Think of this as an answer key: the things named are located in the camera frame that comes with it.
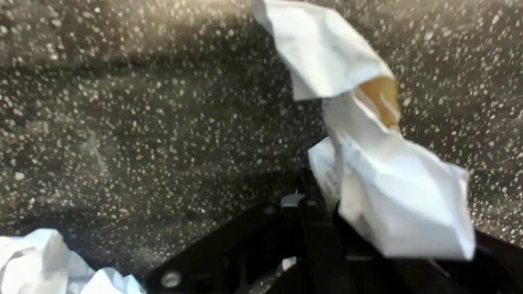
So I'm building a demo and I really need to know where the crumpled white paper ball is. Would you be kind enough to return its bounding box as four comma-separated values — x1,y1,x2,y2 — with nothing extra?
0,227,146,294

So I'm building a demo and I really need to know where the large white paper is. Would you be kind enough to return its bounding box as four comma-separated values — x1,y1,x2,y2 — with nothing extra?
252,0,479,261

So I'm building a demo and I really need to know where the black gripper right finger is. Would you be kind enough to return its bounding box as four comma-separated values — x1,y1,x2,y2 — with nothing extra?
339,214,523,294

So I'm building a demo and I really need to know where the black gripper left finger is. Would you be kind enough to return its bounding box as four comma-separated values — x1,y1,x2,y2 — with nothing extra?
144,193,340,294

